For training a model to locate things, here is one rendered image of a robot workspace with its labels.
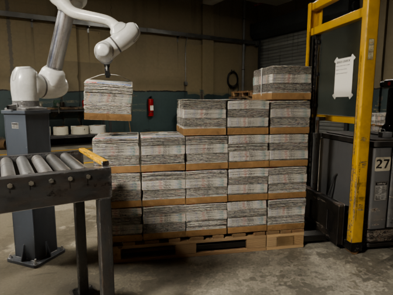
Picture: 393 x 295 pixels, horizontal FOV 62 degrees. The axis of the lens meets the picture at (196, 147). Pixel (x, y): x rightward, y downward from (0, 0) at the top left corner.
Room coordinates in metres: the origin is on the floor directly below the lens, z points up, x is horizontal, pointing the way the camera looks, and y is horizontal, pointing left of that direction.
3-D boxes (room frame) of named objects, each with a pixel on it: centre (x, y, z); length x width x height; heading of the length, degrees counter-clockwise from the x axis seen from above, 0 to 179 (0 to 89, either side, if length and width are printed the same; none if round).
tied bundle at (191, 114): (2.32, -0.02, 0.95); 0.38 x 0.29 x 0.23; 10
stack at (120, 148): (2.29, 0.11, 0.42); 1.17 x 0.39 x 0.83; 100
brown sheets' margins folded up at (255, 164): (2.29, 0.10, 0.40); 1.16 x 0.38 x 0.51; 100
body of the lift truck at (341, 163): (2.57, -1.40, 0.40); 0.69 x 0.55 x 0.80; 10
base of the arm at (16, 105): (2.10, 1.10, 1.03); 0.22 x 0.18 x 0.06; 158
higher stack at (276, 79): (2.42, -0.61, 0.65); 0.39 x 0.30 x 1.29; 10
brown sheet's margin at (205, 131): (2.31, -0.02, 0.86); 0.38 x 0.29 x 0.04; 10
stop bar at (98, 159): (1.48, 0.48, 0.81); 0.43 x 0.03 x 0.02; 31
